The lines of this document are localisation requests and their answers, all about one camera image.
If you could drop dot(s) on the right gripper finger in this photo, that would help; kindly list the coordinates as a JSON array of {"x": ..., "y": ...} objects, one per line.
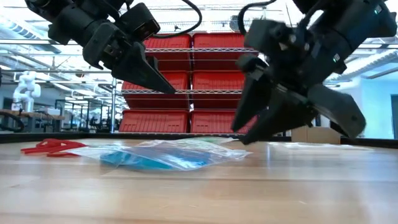
[
  {"x": 252, "y": 99},
  {"x": 286, "y": 112}
]

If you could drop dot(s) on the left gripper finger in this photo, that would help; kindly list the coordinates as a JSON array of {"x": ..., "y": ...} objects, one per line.
[
  {"x": 136, "y": 68},
  {"x": 155, "y": 63}
]

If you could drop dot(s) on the red rubber band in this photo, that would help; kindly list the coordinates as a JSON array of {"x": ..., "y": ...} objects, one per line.
[
  {"x": 53, "y": 143},
  {"x": 59, "y": 154}
]

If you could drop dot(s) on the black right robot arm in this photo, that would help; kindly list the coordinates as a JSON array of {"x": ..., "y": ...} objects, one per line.
[{"x": 367, "y": 18}]

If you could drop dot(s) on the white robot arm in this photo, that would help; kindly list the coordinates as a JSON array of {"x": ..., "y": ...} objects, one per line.
[{"x": 26, "y": 90}]

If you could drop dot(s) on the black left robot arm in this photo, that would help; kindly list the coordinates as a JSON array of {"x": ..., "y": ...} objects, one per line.
[{"x": 62, "y": 18}]

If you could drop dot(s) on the red plastic storage bin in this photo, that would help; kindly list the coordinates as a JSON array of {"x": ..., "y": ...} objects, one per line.
[
  {"x": 211, "y": 121},
  {"x": 152, "y": 121},
  {"x": 177, "y": 43},
  {"x": 214, "y": 82},
  {"x": 180, "y": 81},
  {"x": 217, "y": 43}
]

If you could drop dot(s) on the small brown cardboard box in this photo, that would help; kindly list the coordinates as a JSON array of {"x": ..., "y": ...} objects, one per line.
[{"x": 311, "y": 137}]

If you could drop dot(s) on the round grey fan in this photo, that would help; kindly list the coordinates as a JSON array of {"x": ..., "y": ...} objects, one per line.
[{"x": 234, "y": 25}]

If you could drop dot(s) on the wooden workbench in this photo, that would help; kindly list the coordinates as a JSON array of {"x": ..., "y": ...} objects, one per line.
[{"x": 37, "y": 114}]

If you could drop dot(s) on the dark door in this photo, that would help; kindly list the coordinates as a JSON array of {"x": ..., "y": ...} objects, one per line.
[{"x": 395, "y": 118}]

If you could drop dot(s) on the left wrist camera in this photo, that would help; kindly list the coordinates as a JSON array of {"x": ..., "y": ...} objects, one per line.
[{"x": 140, "y": 21}]

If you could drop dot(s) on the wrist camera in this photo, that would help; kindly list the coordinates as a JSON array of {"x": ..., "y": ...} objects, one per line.
[
  {"x": 267, "y": 37},
  {"x": 140, "y": 21}
]

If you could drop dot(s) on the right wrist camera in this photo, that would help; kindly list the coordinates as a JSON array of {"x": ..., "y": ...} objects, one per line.
[{"x": 267, "y": 37}]

